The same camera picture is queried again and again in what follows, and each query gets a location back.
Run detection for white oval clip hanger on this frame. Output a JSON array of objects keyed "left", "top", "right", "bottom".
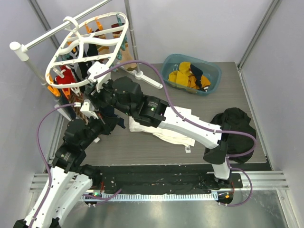
[{"left": 45, "top": 12, "right": 129, "bottom": 89}]

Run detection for beige striped long sock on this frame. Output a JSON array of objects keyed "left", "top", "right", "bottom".
[{"left": 119, "top": 42, "right": 137, "bottom": 71}]

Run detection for white folded towel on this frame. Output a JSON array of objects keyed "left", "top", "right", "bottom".
[{"left": 129, "top": 117, "right": 195, "bottom": 147}]

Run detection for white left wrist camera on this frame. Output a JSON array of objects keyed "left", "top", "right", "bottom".
[{"left": 80, "top": 99, "right": 98, "bottom": 119}]

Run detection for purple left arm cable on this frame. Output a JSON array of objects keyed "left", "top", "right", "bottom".
[{"left": 28, "top": 102, "right": 83, "bottom": 228}]

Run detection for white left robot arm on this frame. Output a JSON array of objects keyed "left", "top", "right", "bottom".
[{"left": 14, "top": 116, "right": 120, "bottom": 228}]

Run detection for maroon tan striped sock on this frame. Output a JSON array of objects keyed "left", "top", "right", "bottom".
[{"left": 95, "top": 22, "right": 122, "bottom": 55}]

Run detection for white drying rack stand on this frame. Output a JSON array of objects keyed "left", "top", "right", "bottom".
[{"left": 9, "top": 0, "right": 164, "bottom": 143}]

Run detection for black sock white stripes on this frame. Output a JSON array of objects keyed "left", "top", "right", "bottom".
[{"left": 68, "top": 42, "right": 105, "bottom": 79}]

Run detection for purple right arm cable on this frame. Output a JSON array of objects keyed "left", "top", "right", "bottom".
[{"left": 94, "top": 59, "right": 257, "bottom": 207}]

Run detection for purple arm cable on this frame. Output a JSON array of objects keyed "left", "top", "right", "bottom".
[
  {"left": 94, "top": 59, "right": 257, "bottom": 207},
  {"left": 28, "top": 102, "right": 83, "bottom": 228}
]

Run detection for teal plastic basin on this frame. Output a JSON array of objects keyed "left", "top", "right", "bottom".
[{"left": 161, "top": 54, "right": 222, "bottom": 96}]

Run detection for aluminium cable duct rail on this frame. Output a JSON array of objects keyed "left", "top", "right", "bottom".
[{"left": 29, "top": 171, "right": 289, "bottom": 201}]

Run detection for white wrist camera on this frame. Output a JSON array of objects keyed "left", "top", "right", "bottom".
[
  {"left": 80, "top": 99, "right": 98, "bottom": 119},
  {"left": 87, "top": 62, "right": 111, "bottom": 92}
]

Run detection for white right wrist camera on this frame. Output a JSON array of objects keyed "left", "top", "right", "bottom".
[{"left": 87, "top": 62, "right": 111, "bottom": 92}]

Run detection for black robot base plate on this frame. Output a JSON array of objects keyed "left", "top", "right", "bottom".
[{"left": 90, "top": 164, "right": 250, "bottom": 195}]

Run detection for black crumpled cloth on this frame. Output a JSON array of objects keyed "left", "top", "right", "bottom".
[{"left": 203, "top": 107, "right": 257, "bottom": 164}]

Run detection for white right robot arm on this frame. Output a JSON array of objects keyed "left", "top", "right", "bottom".
[{"left": 80, "top": 76, "right": 232, "bottom": 188}]

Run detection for yellow sock striped cuff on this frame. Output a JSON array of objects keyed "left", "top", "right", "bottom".
[{"left": 179, "top": 61, "right": 192, "bottom": 76}]

